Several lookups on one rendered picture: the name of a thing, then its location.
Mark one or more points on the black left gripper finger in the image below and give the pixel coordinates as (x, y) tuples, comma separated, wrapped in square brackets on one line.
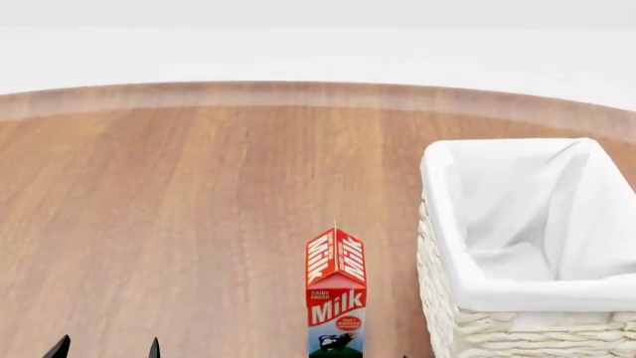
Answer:
[(59, 350), (155, 350)]

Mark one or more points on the white cloth basket liner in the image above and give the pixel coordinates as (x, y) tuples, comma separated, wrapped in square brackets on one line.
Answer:
[(522, 209)]

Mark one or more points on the red milk carton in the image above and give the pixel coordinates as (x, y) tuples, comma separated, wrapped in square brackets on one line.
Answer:
[(336, 298)]

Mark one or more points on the white wicker basket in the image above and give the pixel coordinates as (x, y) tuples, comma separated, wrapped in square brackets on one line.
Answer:
[(447, 328)]

